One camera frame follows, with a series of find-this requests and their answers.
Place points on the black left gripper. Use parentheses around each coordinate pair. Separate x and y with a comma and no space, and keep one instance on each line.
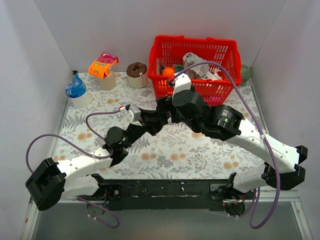
(146,120)

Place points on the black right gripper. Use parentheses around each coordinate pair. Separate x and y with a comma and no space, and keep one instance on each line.
(164,107)

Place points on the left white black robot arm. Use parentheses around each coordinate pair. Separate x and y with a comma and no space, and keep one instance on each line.
(53,180)

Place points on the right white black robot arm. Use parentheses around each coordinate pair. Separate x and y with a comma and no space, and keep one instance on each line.
(281,168)

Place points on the orange fruit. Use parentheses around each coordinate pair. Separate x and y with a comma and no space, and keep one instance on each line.
(168,71)

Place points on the floral patterned table mat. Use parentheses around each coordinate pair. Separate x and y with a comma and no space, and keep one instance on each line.
(176,152)

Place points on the green blue packet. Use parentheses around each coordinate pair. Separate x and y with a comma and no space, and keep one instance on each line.
(178,67)

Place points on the brown topped paper cup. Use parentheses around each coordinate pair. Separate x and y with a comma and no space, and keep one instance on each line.
(137,75)

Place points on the red plastic shopping basket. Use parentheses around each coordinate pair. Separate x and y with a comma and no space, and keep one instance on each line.
(221,54)

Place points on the beige cup under snack box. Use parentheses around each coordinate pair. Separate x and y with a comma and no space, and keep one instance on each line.
(108,83)

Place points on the white pump bottle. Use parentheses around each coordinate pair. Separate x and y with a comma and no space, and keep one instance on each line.
(212,76)

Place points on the white cup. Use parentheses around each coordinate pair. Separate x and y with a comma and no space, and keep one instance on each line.
(82,101)

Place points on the orange pink snack box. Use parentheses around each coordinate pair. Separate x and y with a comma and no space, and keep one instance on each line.
(103,65)

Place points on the blue wrapper on white cup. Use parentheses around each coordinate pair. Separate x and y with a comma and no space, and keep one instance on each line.
(76,88)

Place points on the green ball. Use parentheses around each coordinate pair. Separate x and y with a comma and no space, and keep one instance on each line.
(245,73)

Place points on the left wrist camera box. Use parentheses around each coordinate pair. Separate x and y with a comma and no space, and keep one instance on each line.
(133,113)

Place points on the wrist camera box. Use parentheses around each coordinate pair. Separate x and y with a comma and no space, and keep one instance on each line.
(133,113)
(179,82)

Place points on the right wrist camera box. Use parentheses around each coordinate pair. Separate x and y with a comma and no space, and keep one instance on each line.
(179,82)

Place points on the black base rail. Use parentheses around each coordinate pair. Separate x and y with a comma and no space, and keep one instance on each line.
(162,194)

